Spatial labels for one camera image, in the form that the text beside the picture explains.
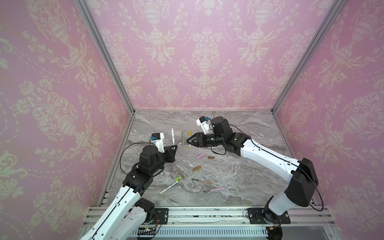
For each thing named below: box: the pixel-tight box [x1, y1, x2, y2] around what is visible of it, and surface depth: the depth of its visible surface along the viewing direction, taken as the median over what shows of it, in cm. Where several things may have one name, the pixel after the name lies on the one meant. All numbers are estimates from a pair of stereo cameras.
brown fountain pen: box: [191, 178, 213, 185], surface depth 87 cm
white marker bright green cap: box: [158, 176, 182, 195], surface depth 87 cm
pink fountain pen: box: [202, 187, 225, 193], surface depth 85 cm
